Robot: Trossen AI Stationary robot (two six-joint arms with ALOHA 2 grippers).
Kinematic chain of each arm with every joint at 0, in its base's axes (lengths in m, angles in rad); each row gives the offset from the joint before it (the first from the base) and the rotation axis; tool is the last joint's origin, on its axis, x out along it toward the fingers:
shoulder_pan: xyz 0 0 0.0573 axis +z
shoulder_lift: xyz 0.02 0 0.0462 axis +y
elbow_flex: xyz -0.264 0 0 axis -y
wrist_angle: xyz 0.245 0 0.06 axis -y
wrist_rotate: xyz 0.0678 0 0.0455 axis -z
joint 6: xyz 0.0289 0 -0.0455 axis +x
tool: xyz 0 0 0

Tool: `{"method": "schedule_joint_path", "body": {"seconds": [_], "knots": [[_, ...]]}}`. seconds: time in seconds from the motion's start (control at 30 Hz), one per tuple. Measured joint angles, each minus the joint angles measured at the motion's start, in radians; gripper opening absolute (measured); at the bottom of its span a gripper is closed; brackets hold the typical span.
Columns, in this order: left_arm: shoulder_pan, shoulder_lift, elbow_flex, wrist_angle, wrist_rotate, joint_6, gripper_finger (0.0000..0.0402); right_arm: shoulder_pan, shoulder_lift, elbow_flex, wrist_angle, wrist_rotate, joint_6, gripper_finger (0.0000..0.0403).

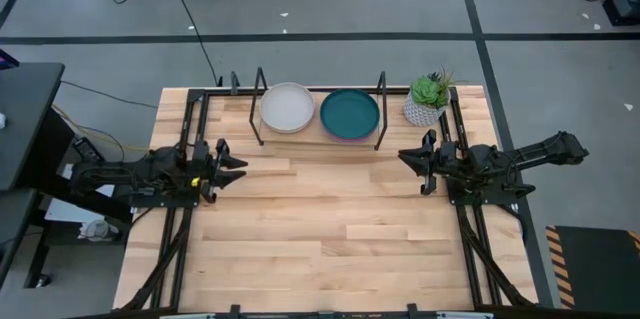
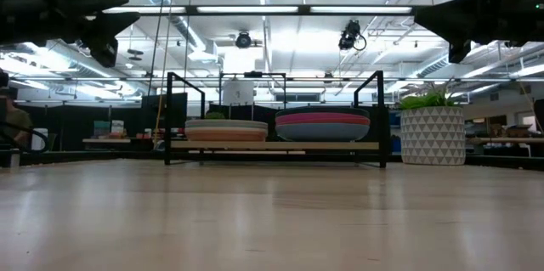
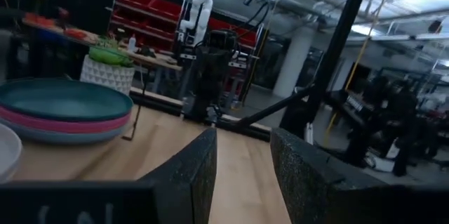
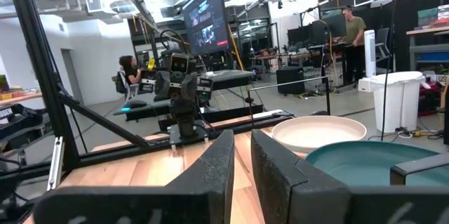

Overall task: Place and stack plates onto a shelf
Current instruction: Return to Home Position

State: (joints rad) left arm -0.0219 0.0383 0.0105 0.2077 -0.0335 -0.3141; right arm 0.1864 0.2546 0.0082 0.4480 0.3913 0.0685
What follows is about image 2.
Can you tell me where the white triangle-patterned plant pot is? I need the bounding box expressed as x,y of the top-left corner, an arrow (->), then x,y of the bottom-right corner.
400,106 -> 467,167

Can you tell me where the black aluminium table frame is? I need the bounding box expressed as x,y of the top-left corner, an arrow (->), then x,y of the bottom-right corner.
0,150 -> 544,172

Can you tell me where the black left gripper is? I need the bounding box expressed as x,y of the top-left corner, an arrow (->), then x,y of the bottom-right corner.
0,0 -> 142,69

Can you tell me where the green succulent plant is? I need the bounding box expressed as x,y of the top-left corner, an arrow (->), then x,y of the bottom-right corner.
397,83 -> 460,111

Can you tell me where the pink plate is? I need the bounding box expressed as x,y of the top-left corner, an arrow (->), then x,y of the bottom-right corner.
275,112 -> 371,127

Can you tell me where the round black ceiling device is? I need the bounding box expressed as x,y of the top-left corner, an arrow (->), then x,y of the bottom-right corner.
235,30 -> 253,49

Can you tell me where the overhead beam with light strips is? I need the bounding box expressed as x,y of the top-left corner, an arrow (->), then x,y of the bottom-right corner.
101,4 -> 420,18

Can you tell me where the white round container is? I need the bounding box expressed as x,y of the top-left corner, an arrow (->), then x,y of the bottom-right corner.
222,78 -> 255,107

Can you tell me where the black metal wooden shelf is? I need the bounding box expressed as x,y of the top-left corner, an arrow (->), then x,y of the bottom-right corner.
164,70 -> 388,169

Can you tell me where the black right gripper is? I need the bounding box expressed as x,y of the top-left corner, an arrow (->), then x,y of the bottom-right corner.
414,0 -> 544,64

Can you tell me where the black background rig frame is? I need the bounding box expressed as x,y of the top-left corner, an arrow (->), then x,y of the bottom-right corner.
218,71 -> 287,110

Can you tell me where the person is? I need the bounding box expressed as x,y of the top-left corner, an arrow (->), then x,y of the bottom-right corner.
0,88 -> 34,149

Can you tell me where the orange plate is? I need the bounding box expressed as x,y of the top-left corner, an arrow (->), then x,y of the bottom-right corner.
185,130 -> 269,143

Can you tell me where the black computer monitor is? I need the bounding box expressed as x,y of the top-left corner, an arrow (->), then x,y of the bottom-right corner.
141,92 -> 189,130

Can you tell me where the light blue plate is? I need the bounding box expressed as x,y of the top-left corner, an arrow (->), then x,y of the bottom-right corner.
275,123 -> 371,143

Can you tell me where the black overhead camera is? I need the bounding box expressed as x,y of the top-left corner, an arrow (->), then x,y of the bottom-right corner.
338,19 -> 367,52

